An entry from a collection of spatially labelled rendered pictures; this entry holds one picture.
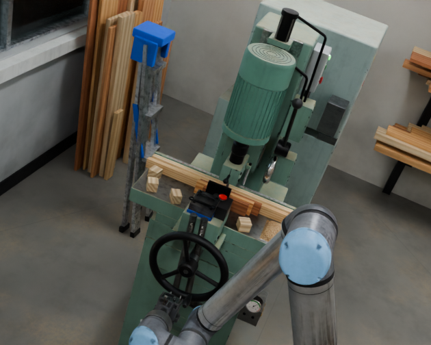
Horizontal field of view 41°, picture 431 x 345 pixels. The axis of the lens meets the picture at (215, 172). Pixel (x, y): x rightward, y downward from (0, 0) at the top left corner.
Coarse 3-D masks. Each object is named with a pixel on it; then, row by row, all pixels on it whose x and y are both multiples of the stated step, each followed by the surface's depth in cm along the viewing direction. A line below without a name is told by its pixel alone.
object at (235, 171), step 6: (228, 156) 213; (246, 156) 217; (228, 162) 210; (246, 162) 216; (222, 168) 208; (228, 168) 208; (234, 168) 207; (240, 168) 208; (222, 174) 210; (228, 174) 209; (234, 174) 208; (240, 174) 209; (222, 180) 211; (228, 180) 210; (234, 180) 209
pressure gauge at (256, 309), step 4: (256, 296) 211; (252, 300) 210; (256, 300) 210; (260, 300) 211; (248, 304) 211; (252, 304) 211; (256, 304) 210; (260, 304) 209; (248, 308) 212; (252, 308) 212; (256, 308) 211; (260, 308) 211; (252, 312) 212; (256, 312) 212
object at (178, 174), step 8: (152, 160) 221; (168, 168) 221; (176, 168) 221; (168, 176) 222; (176, 176) 221; (184, 176) 220; (192, 176) 220; (192, 184) 221; (264, 208) 216; (272, 208) 216; (272, 216) 216; (280, 216) 215
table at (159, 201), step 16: (144, 176) 218; (144, 192) 210; (160, 192) 212; (192, 192) 218; (160, 208) 211; (176, 208) 209; (176, 224) 205; (224, 224) 207; (256, 224) 212; (240, 240) 207; (256, 240) 205
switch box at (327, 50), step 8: (320, 48) 214; (328, 48) 216; (312, 56) 212; (328, 56) 212; (312, 64) 213; (320, 64) 212; (312, 72) 215; (320, 72) 214; (304, 80) 217; (312, 88) 218
